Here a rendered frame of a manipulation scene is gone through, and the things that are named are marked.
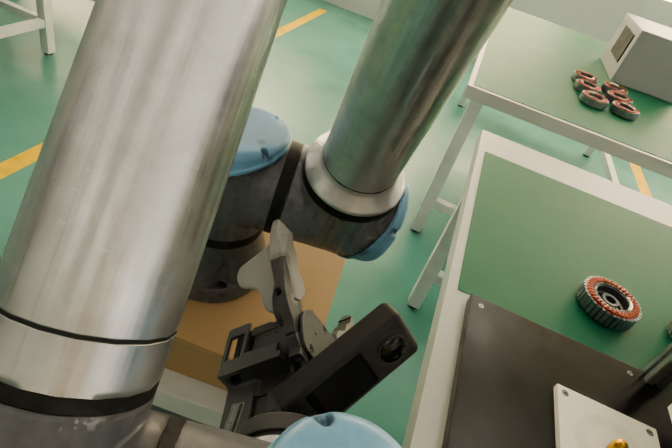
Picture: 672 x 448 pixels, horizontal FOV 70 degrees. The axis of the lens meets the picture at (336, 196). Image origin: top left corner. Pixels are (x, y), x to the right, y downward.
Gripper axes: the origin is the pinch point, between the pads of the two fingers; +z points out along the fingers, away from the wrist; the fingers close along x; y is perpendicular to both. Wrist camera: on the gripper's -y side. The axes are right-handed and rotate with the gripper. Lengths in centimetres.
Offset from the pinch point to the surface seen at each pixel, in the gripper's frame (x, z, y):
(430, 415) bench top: 30.8, 1.2, -0.3
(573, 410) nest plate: 42.3, 3.6, -18.0
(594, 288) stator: 51, 31, -31
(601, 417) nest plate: 45, 3, -21
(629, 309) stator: 55, 27, -35
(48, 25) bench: -54, 223, 147
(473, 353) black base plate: 33.6, 11.1, -7.8
